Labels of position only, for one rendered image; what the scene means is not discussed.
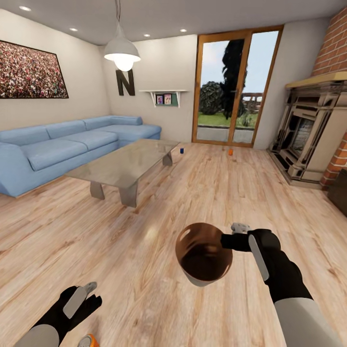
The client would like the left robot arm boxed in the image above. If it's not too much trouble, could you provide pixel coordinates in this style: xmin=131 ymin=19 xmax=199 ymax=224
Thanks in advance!
xmin=13 ymin=281 xmax=102 ymax=347

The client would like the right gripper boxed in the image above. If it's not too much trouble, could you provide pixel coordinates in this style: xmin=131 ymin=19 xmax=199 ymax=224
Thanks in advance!
xmin=221 ymin=234 xmax=244 ymax=251

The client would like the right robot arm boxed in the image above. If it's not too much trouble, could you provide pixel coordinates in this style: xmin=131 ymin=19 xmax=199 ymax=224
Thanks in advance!
xmin=221 ymin=222 xmax=344 ymax=347

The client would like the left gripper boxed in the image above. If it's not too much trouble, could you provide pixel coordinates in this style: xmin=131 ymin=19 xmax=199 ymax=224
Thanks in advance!
xmin=68 ymin=294 xmax=102 ymax=332

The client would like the trash can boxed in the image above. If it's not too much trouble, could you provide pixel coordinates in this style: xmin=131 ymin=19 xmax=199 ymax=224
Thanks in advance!
xmin=175 ymin=222 xmax=233 ymax=287

